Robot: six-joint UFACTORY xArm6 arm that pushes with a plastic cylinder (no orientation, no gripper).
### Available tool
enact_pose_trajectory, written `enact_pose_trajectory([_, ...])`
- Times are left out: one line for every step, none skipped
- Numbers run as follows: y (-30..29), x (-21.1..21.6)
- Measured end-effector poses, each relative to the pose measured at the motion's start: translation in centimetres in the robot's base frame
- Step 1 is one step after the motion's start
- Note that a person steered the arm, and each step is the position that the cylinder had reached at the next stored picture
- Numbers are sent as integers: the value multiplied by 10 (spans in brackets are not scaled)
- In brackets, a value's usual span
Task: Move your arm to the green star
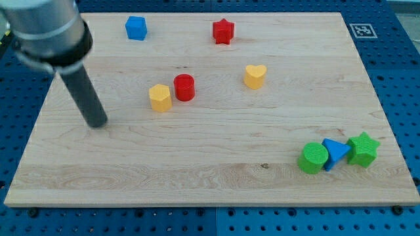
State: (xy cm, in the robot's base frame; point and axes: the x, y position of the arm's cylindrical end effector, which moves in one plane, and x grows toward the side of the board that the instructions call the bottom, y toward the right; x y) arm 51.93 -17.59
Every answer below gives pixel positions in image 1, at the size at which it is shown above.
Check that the green star block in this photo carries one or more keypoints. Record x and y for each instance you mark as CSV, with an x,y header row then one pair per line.
x,y
363,150

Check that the wooden board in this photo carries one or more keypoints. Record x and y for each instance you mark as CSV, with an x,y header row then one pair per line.
x,y
230,145

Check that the red cylinder block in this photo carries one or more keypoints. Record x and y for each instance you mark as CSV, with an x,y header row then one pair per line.
x,y
184,85

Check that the green cylinder block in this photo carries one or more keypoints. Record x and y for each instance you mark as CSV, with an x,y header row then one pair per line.
x,y
312,158

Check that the yellow heart block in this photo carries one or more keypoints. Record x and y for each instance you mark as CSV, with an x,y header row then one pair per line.
x,y
254,76

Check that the white fiducial marker tag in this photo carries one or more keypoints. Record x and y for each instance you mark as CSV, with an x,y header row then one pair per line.
x,y
363,31

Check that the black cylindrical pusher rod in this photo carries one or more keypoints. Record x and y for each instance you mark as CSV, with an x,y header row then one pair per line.
x,y
85,97

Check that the blue triangle block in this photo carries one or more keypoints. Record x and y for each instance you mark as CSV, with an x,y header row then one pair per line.
x,y
336,151

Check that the red star block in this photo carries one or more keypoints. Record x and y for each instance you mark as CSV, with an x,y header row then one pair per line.
x,y
223,31

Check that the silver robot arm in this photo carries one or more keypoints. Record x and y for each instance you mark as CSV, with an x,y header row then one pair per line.
x,y
51,34

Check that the blue cube block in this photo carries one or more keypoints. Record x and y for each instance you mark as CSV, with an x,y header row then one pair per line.
x,y
136,28

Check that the yellow hexagon block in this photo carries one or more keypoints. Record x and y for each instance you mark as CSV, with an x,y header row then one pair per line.
x,y
160,98

